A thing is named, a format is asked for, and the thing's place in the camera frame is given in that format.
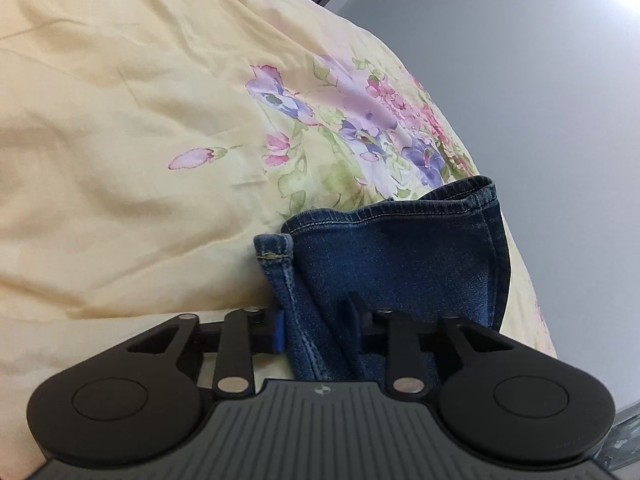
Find blue denim jeans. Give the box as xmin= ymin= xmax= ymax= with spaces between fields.
xmin=254 ymin=176 xmax=511 ymax=382

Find yellow floral bed quilt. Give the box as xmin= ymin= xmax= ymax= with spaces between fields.
xmin=0 ymin=0 xmax=559 ymax=476

